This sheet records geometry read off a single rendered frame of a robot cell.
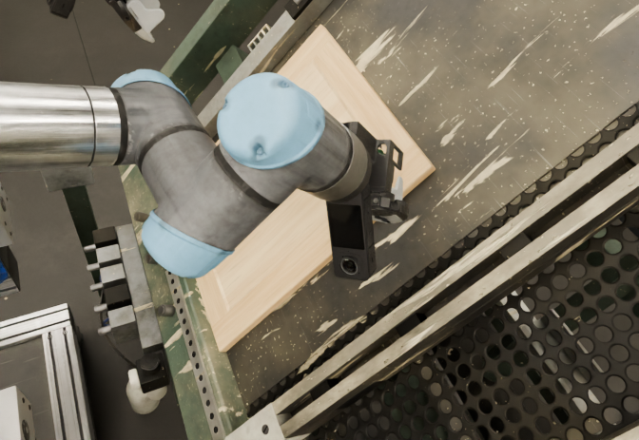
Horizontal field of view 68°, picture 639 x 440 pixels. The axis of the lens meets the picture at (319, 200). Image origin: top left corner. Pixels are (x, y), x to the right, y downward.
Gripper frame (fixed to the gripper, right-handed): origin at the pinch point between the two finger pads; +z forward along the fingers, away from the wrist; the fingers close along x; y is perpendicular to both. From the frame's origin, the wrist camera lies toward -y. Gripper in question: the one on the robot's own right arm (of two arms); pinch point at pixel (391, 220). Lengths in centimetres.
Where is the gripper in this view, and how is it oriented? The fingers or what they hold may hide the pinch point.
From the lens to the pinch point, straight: 67.2
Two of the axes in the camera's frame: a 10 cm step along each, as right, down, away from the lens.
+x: -8.9, -0.5, 4.5
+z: 4.3, 2.1, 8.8
